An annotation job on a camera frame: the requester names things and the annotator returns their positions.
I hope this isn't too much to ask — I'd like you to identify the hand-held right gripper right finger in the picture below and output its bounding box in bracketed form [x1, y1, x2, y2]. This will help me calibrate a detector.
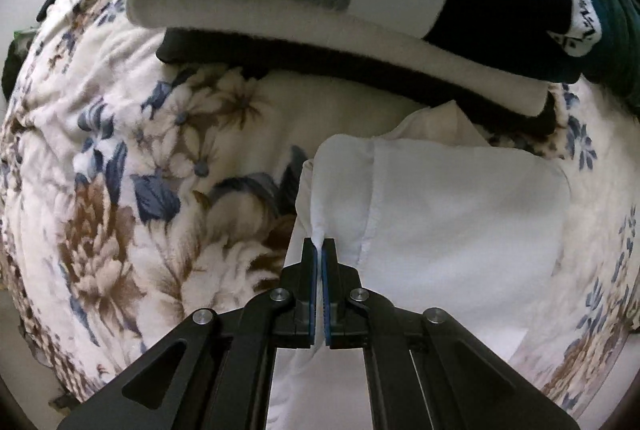
[322, 237, 583, 430]

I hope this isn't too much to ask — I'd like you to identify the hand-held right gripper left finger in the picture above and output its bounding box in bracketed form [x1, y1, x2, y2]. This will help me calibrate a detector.
[56, 237, 319, 430]

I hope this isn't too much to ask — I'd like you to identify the white shirt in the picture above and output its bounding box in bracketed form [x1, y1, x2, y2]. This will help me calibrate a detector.
[265, 106, 572, 430]

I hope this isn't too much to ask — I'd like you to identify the floral fleece blanket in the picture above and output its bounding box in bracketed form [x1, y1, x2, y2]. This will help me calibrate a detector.
[0, 0, 640, 416]

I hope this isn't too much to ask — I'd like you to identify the black and white folded garment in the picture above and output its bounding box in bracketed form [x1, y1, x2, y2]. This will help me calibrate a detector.
[156, 26, 558, 136]

